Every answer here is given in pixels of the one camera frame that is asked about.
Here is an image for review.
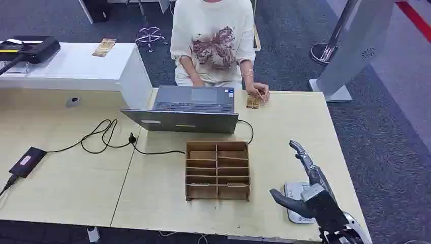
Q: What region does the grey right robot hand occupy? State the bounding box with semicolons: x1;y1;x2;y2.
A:
269;139;352;234

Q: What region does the person's left hand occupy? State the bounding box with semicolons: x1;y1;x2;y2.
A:
245;82;270;104

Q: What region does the white flat desk device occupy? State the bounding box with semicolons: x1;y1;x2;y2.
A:
284;181;317;224

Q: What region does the grey open laptop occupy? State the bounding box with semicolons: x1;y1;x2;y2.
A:
119;85;240;135

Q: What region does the person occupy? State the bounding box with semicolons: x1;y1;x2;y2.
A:
169;0;270;104

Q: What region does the chrome chair star base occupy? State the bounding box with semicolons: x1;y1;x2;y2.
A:
135;26;168;53

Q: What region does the wooden card box with compartments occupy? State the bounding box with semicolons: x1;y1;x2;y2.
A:
184;140;251;202

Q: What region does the white standing kiosk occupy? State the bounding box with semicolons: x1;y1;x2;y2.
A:
309;0;398;103

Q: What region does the white counter cabinet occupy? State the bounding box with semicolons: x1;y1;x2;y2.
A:
0;42;154;110

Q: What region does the black bin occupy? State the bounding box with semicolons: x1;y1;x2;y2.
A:
78;0;112;24

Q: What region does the white plug under desk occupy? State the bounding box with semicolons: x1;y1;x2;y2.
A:
86;226;101;243

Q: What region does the black laptop power adapter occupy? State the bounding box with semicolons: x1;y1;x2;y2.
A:
9;146;47;179

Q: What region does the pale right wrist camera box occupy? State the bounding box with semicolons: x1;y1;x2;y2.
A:
300;183;326;203

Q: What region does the chrome stanchion post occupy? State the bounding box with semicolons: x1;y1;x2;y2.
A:
310;0;360;65

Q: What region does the black laptop power cable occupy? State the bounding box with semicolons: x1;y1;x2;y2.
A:
45;118;254;156

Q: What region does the black device with handle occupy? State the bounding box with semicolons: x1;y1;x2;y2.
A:
0;35;61;77

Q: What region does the black mains cable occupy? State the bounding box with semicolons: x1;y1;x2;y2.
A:
0;174;18;197

